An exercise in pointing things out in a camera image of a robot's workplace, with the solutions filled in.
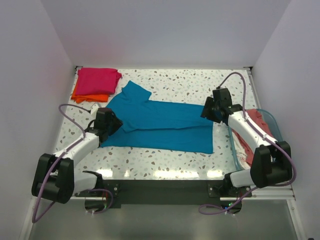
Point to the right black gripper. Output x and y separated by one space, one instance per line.
206 113

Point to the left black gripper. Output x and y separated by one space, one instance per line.
117 123

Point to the blue t shirt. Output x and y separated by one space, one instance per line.
158 124

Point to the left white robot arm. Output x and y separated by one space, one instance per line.
55 178

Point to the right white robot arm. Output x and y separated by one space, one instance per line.
272 163

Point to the folded orange t shirt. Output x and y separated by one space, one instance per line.
100 98

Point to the pink t shirt in basket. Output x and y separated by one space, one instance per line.
258 118

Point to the folded magenta t shirt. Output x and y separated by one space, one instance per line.
97 81

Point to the clear teal plastic basket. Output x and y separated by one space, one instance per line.
271 121

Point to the white t shirt in basket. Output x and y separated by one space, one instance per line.
244 154

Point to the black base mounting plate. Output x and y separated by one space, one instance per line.
171 192

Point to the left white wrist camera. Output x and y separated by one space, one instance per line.
94 108

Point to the aluminium table frame rail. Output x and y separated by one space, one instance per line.
275 193

